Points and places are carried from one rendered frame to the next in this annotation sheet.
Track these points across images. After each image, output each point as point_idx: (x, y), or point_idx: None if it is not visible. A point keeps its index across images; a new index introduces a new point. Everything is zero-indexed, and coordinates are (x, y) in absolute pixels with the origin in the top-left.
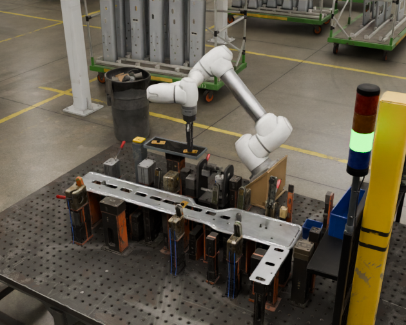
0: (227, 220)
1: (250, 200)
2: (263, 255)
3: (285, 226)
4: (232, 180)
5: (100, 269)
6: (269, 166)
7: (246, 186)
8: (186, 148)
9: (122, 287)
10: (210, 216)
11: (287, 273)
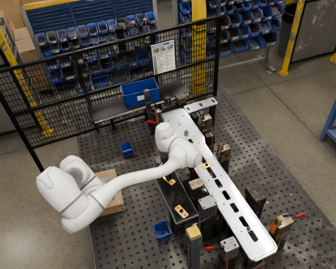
0: (192, 137)
1: None
2: (198, 109)
3: (167, 118)
4: None
5: (270, 206)
6: (103, 177)
7: (121, 197)
8: (167, 186)
9: (263, 183)
10: (198, 146)
11: None
